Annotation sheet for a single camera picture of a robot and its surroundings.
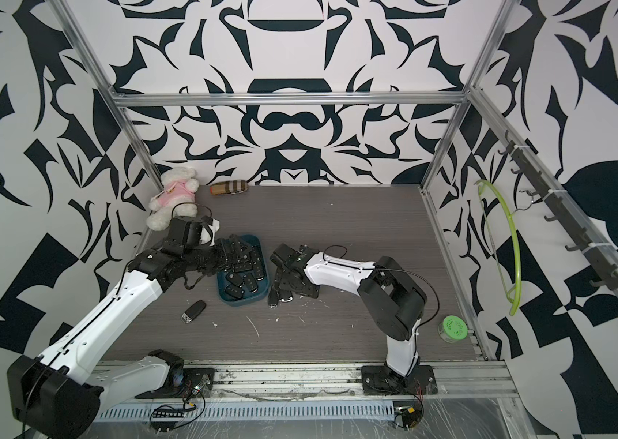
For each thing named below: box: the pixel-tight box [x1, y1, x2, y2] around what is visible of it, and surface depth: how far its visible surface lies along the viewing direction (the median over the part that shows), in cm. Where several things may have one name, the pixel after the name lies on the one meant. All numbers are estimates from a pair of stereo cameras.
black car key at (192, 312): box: [181, 299, 207, 324], surface depth 88 cm
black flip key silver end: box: [267, 289, 279, 310], surface depth 91 cm
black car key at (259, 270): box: [252, 260, 265, 282], surface depth 96 cm
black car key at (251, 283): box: [245, 272, 258, 294], surface depth 93 cm
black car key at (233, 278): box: [224, 272, 245, 288], surface depth 94 cm
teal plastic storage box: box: [215, 234, 270, 307], surface depth 93 cm
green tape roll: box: [436, 314, 469, 343], surface depth 81 cm
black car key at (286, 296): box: [279, 290, 294, 303], surface depth 91 cm
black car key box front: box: [223, 284, 245, 299], surface depth 91 cm
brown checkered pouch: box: [209, 180, 249, 195], surface depth 118 cm
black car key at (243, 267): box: [234, 262, 254, 273], surface depth 96 cm
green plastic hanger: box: [477, 181, 523, 317], surface depth 69 cm
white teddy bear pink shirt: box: [146, 166, 200, 231], surface depth 110 cm
